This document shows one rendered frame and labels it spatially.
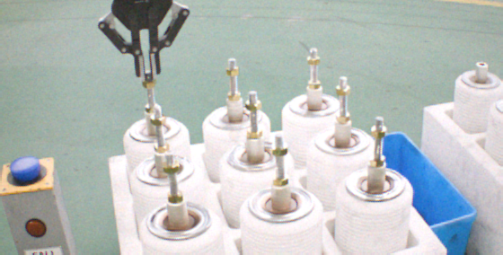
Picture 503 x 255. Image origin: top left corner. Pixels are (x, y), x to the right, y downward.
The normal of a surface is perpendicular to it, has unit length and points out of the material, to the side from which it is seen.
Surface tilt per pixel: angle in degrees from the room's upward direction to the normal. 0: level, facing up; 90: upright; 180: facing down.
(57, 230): 90
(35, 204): 90
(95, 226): 0
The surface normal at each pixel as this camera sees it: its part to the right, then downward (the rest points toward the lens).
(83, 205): -0.05, -0.90
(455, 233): 0.25, 0.43
